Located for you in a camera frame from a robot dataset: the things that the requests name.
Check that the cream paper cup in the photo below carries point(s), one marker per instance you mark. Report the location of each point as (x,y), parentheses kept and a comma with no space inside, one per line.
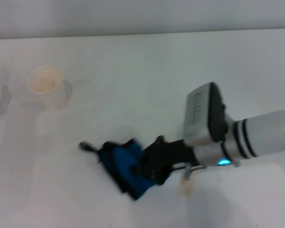
(48,88)

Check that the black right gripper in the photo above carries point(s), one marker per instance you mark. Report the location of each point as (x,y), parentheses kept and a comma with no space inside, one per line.
(166,154)

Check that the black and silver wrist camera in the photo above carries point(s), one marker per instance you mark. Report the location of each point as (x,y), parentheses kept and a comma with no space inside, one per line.
(204,114)

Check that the blue rag with black edging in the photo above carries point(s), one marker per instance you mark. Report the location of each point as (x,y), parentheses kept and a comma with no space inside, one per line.
(121,161)

